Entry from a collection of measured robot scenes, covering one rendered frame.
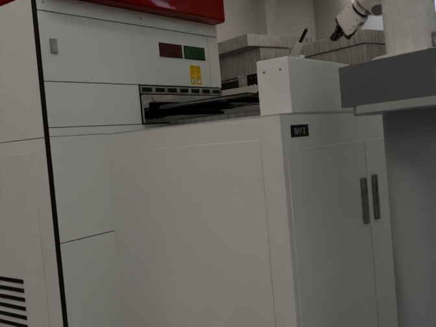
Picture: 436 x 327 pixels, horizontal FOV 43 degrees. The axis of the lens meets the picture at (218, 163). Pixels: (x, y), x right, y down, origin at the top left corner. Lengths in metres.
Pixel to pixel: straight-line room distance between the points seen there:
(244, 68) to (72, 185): 6.86
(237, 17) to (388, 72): 9.69
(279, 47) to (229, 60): 0.83
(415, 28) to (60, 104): 0.96
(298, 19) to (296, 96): 10.66
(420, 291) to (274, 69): 0.63
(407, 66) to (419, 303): 0.55
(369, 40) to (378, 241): 4.06
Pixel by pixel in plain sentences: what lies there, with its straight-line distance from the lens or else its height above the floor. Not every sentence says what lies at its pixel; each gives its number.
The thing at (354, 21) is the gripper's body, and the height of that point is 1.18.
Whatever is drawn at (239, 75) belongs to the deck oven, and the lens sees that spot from 8.47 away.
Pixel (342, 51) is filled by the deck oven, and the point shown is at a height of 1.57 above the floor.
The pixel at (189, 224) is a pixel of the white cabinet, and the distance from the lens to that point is 1.52.
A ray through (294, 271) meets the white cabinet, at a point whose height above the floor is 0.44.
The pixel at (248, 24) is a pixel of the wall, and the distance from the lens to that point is 11.08.
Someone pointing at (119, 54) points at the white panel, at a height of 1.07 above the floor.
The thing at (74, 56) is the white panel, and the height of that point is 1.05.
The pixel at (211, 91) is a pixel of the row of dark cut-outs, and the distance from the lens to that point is 2.14.
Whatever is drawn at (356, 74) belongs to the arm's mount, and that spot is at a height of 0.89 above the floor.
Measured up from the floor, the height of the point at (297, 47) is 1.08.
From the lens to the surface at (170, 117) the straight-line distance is 1.93.
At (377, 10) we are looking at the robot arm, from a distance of 2.14.
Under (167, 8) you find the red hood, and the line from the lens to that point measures 1.95.
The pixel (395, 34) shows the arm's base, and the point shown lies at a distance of 1.38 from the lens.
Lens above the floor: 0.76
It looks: 2 degrees down
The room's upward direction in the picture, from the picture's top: 5 degrees counter-clockwise
